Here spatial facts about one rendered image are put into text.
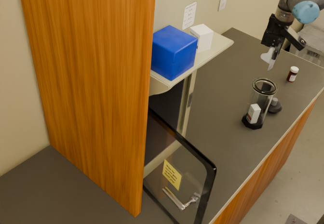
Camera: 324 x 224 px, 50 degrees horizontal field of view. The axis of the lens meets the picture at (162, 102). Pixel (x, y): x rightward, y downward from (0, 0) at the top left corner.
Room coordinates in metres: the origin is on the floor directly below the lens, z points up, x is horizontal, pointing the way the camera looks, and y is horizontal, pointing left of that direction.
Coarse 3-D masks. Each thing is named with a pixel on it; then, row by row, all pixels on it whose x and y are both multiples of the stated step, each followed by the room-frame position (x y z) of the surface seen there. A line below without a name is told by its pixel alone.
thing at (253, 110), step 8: (256, 80) 1.23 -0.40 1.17; (264, 80) 1.25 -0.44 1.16; (272, 80) 1.24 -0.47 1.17; (256, 88) 1.18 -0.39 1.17; (264, 88) 1.24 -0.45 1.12; (272, 88) 1.22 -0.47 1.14; (256, 96) 1.17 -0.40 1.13; (264, 96) 1.16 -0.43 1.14; (272, 96) 1.18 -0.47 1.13; (248, 104) 1.20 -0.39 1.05; (256, 104) 1.17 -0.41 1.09; (264, 104) 1.16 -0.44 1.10; (248, 112) 1.18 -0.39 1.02; (256, 112) 1.16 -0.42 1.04; (264, 112) 1.17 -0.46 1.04; (248, 120) 1.17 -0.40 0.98; (256, 120) 1.16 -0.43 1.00
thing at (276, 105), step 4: (272, 100) 1.31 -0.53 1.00; (276, 100) 1.31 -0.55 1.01; (272, 104) 1.30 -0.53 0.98; (276, 104) 1.31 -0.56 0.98; (280, 104) 1.32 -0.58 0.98; (272, 108) 1.28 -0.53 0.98; (276, 108) 1.28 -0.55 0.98; (280, 108) 1.29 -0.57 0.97; (272, 112) 1.28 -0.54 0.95; (276, 112) 1.28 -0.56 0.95
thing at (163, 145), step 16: (160, 128) 0.70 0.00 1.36; (160, 144) 0.69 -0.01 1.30; (176, 144) 0.65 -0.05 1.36; (144, 160) 0.74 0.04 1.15; (160, 160) 0.69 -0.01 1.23; (176, 160) 0.64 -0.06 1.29; (192, 160) 0.60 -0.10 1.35; (208, 160) 0.57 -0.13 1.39; (144, 176) 0.74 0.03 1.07; (160, 176) 0.68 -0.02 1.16; (192, 176) 0.59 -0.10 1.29; (208, 176) 0.56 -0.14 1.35; (160, 192) 0.67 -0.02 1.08; (176, 192) 0.62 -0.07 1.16; (192, 192) 0.58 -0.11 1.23; (208, 192) 0.55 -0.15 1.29; (160, 208) 0.67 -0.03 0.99; (176, 208) 0.62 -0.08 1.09; (192, 208) 0.57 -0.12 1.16
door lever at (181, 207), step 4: (164, 188) 0.60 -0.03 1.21; (164, 192) 0.59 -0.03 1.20; (168, 192) 0.59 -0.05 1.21; (168, 196) 0.58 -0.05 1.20; (172, 196) 0.58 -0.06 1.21; (172, 200) 0.57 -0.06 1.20; (176, 200) 0.57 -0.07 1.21; (192, 200) 0.57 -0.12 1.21; (176, 204) 0.55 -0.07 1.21; (180, 204) 0.55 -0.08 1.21; (184, 204) 0.56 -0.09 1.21; (188, 204) 0.56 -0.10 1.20; (180, 208) 0.54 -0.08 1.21; (184, 208) 0.54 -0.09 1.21
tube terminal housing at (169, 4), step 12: (156, 0) 0.82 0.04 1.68; (168, 0) 0.86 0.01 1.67; (180, 0) 0.91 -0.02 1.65; (192, 0) 0.95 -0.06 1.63; (204, 0) 1.01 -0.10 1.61; (156, 12) 0.83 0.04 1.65; (168, 12) 0.87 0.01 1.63; (180, 12) 0.91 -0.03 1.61; (204, 12) 1.02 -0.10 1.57; (156, 24) 0.83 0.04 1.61; (168, 24) 0.87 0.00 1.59; (180, 24) 0.92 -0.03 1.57; (204, 24) 1.03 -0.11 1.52; (192, 84) 1.02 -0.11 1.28; (180, 108) 1.02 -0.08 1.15; (180, 120) 1.03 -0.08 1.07; (180, 132) 1.02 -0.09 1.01
